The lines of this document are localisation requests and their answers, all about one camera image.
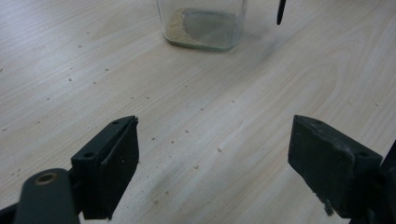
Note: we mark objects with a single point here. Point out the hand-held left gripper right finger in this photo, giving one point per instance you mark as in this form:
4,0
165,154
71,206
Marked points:
330,168

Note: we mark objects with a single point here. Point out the square glass jar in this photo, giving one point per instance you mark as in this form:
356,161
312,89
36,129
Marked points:
202,31

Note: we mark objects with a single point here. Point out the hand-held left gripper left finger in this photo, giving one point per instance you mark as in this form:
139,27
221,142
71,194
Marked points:
106,168

